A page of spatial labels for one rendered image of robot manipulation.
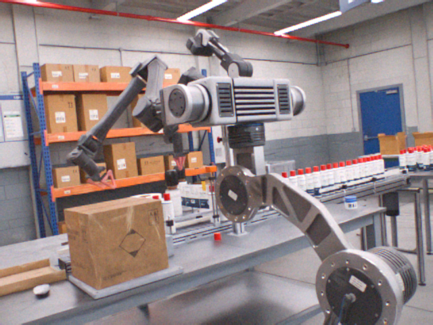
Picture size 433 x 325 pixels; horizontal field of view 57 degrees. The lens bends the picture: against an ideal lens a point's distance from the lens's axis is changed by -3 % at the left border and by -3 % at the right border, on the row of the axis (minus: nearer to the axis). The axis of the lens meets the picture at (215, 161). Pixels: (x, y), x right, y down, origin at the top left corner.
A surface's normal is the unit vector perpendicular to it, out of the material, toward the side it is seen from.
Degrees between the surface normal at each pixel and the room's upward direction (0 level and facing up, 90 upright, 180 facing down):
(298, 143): 90
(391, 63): 90
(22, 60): 90
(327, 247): 90
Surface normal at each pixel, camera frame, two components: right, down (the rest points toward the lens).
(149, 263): 0.64, -0.02
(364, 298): -0.76, 0.11
